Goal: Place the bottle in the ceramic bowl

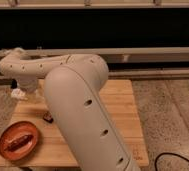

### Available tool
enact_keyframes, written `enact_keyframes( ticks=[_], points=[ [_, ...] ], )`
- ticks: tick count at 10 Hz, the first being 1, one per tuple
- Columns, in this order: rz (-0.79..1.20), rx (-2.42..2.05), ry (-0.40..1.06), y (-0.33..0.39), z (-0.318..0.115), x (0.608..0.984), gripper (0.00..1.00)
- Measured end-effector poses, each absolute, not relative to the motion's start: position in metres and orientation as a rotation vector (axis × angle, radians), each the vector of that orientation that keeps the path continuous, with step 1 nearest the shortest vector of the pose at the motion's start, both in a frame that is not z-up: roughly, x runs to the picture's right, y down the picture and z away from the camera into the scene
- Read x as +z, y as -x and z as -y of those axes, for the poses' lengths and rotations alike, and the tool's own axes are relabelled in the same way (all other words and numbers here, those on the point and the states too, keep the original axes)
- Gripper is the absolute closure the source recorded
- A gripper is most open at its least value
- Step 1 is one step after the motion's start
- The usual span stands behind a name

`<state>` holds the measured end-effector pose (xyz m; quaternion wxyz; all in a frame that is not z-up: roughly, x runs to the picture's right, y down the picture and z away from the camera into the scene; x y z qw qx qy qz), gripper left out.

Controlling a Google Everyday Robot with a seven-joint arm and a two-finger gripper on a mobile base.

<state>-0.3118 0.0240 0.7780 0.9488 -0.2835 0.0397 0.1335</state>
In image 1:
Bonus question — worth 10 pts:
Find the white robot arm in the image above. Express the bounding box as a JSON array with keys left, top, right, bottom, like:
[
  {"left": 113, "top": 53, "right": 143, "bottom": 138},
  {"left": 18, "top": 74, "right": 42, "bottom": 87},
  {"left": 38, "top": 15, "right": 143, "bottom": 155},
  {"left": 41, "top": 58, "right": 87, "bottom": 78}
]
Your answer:
[{"left": 0, "top": 48, "right": 141, "bottom": 171}]

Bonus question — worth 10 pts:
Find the brown item in bowl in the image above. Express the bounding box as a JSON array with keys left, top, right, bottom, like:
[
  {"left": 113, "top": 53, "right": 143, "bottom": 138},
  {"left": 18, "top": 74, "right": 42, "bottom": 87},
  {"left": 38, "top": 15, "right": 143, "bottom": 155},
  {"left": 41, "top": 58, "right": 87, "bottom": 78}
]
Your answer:
[{"left": 5, "top": 134, "right": 33, "bottom": 151}]

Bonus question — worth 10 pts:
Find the orange ceramic bowl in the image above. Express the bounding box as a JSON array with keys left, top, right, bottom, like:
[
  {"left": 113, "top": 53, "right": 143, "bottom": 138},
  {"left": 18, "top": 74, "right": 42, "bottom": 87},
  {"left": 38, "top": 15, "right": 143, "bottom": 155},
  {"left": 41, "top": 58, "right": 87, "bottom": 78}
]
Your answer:
[{"left": 0, "top": 121, "right": 39, "bottom": 161}]

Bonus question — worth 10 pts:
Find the small dark red object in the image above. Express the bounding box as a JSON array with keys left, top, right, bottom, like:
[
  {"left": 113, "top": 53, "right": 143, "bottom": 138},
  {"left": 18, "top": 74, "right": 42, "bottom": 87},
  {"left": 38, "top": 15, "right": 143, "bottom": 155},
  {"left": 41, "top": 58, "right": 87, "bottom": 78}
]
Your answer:
[{"left": 43, "top": 113, "right": 53, "bottom": 123}]

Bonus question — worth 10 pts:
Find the wooden cutting board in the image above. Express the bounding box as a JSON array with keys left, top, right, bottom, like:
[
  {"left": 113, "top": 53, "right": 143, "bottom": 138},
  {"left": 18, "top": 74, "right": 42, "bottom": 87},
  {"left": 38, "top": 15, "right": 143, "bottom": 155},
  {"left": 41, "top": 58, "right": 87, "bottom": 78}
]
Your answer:
[{"left": 0, "top": 80, "right": 149, "bottom": 168}]

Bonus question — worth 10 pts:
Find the black cable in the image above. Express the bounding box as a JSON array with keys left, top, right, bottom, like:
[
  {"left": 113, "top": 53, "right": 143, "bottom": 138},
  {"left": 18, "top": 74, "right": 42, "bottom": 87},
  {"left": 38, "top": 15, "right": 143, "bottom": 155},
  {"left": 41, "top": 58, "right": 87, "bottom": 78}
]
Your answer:
[{"left": 154, "top": 152, "right": 189, "bottom": 171}]

